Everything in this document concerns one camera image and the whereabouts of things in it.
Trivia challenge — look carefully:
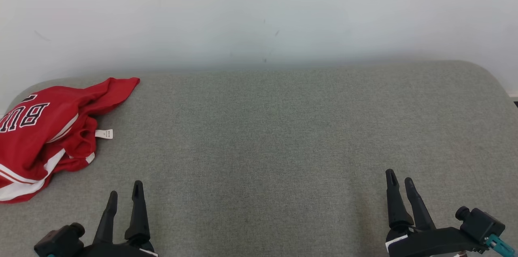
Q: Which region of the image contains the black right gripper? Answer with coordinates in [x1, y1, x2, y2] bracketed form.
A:
[385, 169, 486, 257]

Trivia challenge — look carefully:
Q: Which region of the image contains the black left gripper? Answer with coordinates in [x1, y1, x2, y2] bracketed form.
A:
[75, 180, 158, 257]

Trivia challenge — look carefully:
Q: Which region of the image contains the red Bulls jersey shirt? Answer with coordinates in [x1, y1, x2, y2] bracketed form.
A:
[0, 77, 140, 204]

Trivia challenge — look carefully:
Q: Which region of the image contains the teal right camera cable plug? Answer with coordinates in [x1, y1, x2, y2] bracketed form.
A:
[485, 234, 516, 255]

